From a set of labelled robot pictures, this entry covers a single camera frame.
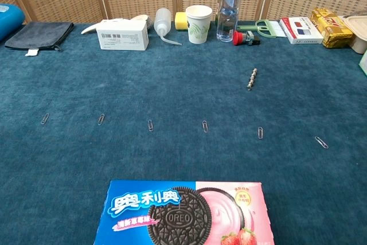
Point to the leaf print paper cup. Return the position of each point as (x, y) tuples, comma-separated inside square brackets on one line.
[(198, 28)]

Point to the red emergency stop button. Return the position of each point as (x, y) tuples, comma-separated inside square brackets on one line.
[(237, 38)]

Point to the silver paper clip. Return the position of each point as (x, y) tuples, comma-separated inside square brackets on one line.
[(45, 119), (205, 126), (101, 119), (150, 125), (260, 132), (321, 142)]

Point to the silver metal rod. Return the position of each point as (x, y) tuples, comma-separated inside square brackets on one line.
[(252, 79)]

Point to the teal carpet table cover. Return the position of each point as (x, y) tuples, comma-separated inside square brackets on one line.
[(172, 90)]

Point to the blue pink Oreo box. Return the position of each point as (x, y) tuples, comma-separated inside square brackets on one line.
[(177, 219)]

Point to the yellow sponge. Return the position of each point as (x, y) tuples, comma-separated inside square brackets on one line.
[(180, 21)]

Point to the green hand brush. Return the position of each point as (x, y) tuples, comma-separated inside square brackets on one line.
[(265, 28)]

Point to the yellow snack package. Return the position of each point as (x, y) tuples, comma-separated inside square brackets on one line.
[(331, 28)]

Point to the beige lidded food container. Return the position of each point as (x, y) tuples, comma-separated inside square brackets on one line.
[(358, 31)]

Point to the dark grey zip pouch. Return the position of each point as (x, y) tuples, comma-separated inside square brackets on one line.
[(40, 35)]

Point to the white barcode carton box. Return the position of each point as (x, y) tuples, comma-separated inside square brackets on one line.
[(123, 35)]

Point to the clear water bottle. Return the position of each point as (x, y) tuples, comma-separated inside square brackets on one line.
[(228, 15)]

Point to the blue detergent bottle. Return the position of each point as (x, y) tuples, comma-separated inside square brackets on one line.
[(10, 19)]

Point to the white box red blue squares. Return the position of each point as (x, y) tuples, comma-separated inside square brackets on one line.
[(301, 30)]

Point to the green tissue box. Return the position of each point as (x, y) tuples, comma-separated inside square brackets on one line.
[(364, 65)]

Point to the translucent squeeze wash bottle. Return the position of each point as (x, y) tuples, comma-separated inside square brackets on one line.
[(162, 22)]

